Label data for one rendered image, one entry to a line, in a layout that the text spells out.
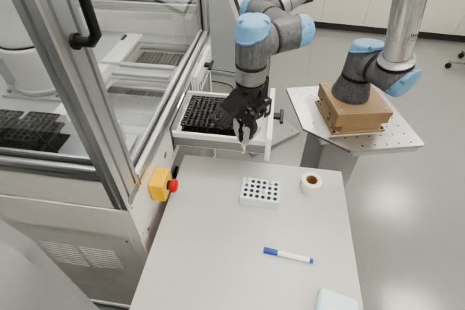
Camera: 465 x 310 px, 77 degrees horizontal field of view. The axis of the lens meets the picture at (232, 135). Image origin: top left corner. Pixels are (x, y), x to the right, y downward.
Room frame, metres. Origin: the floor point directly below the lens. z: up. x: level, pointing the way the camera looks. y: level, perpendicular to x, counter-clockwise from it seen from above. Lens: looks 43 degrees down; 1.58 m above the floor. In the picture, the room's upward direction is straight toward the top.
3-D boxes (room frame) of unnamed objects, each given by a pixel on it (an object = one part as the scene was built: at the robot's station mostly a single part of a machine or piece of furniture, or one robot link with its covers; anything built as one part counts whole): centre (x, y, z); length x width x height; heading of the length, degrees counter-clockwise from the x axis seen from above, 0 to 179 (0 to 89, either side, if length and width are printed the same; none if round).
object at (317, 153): (1.01, -0.49, 0.38); 0.30 x 0.30 x 0.76; 6
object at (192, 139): (0.85, 0.07, 0.86); 0.40 x 0.26 x 0.06; 82
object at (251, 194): (0.57, -0.09, 0.78); 0.12 x 0.08 x 0.04; 80
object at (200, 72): (1.18, 0.13, 0.87); 0.29 x 0.02 x 0.11; 172
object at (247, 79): (0.62, -0.04, 1.20); 0.08 x 0.08 x 0.05
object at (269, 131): (0.82, -0.14, 0.87); 0.29 x 0.02 x 0.11; 172
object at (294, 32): (0.68, -0.12, 1.28); 0.11 x 0.11 x 0.08; 28
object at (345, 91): (1.01, -0.49, 0.91); 0.15 x 0.15 x 0.10
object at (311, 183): (0.61, -0.26, 0.78); 0.07 x 0.07 x 0.04
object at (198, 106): (0.85, 0.06, 0.87); 0.22 x 0.18 x 0.06; 82
